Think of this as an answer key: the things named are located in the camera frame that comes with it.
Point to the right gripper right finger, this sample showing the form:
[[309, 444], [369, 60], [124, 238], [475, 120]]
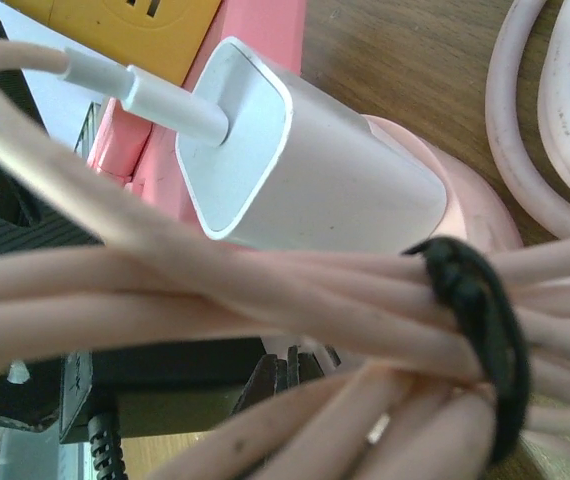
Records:
[[273, 374]]

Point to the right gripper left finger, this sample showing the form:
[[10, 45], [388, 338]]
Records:
[[26, 222]]

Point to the white usb charger plug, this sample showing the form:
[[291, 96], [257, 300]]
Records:
[[272, 113]]

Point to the round pink power strip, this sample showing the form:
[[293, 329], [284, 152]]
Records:
[[475, 205]]

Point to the pink triangular power socket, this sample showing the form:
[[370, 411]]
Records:
[[135, 142]]

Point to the yellow cube socket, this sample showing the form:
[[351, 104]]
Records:
[[162, 37]]

